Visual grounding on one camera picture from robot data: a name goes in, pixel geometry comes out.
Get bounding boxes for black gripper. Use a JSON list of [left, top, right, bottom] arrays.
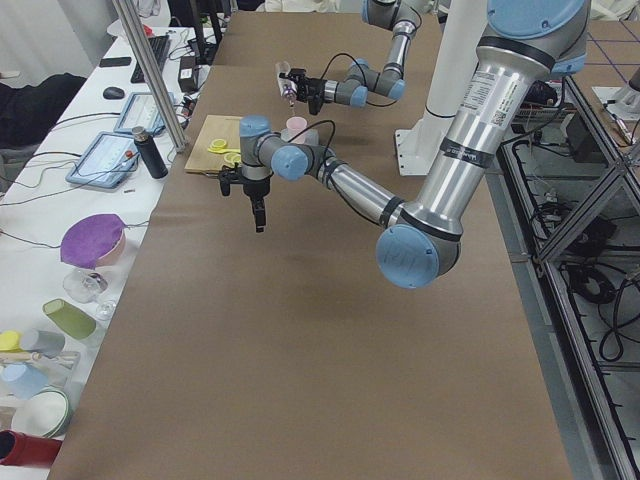
[[287, 68, 326, 104], [243, 177, 271, 233]]

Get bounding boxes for pink plastic cup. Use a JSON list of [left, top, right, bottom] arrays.
[[284, 116, 308, 144]]

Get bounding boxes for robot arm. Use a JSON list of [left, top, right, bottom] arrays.
[[225, 1, 591, 289], [275, 1, 423, 115]]

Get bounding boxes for silver kitchen scale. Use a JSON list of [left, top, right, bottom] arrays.
[[280, 128, 319, 146]]

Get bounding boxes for green plastic cup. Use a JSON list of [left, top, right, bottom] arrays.
[[42, 298, 97, 340]]

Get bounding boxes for grey plastic cup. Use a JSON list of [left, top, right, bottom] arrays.
[[19, 329, 66, 358]]

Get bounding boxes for yellow plastic cup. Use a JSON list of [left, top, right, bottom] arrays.
[[0, 330, 21, 353]]

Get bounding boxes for light blue plastic cup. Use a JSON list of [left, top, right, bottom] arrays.
[[1, 363, 49, 400]]

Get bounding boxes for red cup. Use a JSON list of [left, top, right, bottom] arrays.
[[1, 430, 62, 468]]

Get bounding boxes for middle lemon slice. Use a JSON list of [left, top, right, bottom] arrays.
[[225, 155, 241, 166]]

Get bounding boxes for yellow plastic knife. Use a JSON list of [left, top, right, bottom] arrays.
[[207, 148, 241, 154]]

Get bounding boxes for wooden cutting board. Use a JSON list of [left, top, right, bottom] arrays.
[[184, 115, 240, 174]]

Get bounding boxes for black power adapter box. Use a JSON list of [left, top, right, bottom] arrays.
[[178, 55, 199, 93]]

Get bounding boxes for black thermos bottle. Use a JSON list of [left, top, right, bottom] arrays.
[[131, 126, 168, 179]]

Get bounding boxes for black keyboard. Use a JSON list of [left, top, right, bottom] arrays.
[[130, 34, 172, 85]]

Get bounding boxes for far teach pendant tablet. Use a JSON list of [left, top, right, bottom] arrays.
[[113, 92, 164, 135]]

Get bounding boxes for teach pendant tablet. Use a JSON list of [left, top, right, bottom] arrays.
[[65, 132, 139, 190], [113, 92, 164, 135]]

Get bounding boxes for near teach pendant tablet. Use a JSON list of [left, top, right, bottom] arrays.
[[65, 132, 139, 190]]

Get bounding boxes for black smartphone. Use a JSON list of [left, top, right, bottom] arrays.
[[99, 56, 132, 68]]

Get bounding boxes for black computer mouse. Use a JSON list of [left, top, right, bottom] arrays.
[[102, 86, 125, 100]]

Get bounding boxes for clear wine glass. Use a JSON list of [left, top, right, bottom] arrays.
[[62, 269, 117, 321]]

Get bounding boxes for white green bowl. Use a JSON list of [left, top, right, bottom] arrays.
[[11, 389, 72, 438]]

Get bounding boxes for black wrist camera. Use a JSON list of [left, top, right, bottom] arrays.
[[308, 96, 324, 116], [217, 166, 246, 197]]

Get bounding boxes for black camera cable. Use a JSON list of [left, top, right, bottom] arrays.
[[299, 119, 337, 166], [319, 53, 401, 109]]

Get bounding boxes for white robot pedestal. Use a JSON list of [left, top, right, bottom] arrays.
[[395, 0, 487, 176]]

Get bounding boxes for aluminium frame post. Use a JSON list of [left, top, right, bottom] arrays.
[[112, 0, 187, 153]]

